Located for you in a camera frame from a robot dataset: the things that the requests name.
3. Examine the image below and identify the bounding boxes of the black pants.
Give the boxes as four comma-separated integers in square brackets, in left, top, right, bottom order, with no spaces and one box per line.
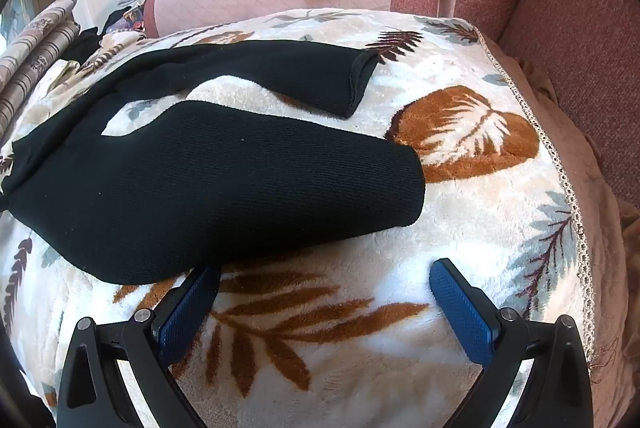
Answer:
[0,39,427,286]

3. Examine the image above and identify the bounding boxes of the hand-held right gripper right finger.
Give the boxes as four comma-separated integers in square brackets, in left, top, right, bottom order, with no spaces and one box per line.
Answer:
[429,258,597,428]

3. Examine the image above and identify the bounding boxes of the small colourful packet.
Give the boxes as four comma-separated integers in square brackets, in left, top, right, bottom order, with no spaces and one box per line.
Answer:
[120,5,148,34]

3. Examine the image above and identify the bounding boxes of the beige sheet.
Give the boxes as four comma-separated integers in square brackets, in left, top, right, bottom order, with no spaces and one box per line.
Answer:
[520,58,640,389]

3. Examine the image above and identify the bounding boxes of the pink fabric sofa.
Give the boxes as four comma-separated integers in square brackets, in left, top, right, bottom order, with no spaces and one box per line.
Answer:
[145,0,640,209]

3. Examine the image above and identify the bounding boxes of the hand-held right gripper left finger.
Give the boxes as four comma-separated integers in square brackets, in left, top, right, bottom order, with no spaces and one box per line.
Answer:
[56,264,222,428]

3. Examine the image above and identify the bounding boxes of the leaf print fleece blanket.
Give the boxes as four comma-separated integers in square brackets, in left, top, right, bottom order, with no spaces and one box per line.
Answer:
[0,8,598,428]

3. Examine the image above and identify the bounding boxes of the striped brown cloth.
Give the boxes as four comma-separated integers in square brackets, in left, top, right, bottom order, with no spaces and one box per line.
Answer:
[0,0,81,144]

